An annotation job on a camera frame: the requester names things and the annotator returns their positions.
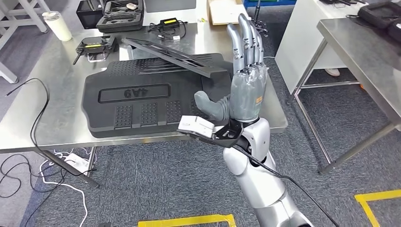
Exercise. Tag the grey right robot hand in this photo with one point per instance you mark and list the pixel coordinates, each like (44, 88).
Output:
(247, 94)

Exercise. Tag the long black plastic panel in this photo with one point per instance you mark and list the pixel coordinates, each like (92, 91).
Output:
(175, 62)

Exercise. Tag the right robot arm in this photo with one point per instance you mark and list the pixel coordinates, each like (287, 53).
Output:
(260, 185)

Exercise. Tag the stainless steel workbench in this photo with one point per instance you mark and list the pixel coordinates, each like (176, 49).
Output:
(360, 56)
(47, 109)

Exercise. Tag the white cabinet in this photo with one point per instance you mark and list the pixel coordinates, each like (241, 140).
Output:
(300, 40)

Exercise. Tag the clear plastic sheet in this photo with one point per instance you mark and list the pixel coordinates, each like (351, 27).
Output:
(184, 47)

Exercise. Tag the open cardboard box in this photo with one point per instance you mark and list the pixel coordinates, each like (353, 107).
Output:
(225, 11)

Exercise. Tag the person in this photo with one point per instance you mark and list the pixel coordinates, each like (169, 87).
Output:
(332, 72)

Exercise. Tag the black charger yellow label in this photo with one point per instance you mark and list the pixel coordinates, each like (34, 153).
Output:
(169, 23)

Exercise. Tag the orange plastic bag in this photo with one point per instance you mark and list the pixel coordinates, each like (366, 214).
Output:
(363, 86)

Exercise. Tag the black handheld device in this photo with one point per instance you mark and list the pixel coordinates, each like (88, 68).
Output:
(338, 2)

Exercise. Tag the small white oval device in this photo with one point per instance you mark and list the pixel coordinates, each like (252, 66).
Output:
(131, 6)

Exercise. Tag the large black engine cover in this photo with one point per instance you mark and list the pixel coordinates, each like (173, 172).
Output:
(100, 119)

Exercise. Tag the black equipment case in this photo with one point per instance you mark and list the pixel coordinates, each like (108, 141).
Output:
(376, 14)
(395, 31)

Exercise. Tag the black remote controller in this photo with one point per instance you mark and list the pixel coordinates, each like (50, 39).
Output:
(94, 45)

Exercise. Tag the yellow floor tape square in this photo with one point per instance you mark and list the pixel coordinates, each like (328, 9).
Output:
(376, 195)

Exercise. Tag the black square box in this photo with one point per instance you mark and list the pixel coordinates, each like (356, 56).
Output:
(89, 14)

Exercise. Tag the white power strip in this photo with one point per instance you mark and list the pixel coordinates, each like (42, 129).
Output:
(76, 163)

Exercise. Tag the tall white cup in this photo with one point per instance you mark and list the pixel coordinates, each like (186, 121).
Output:
(58, 26)

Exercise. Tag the black camera bracket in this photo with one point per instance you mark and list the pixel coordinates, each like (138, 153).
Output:
(228, 136)

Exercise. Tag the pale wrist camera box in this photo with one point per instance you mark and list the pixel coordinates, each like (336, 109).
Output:
(195, 126)

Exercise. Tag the white metal frame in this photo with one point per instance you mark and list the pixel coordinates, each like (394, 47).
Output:
(7, 73)

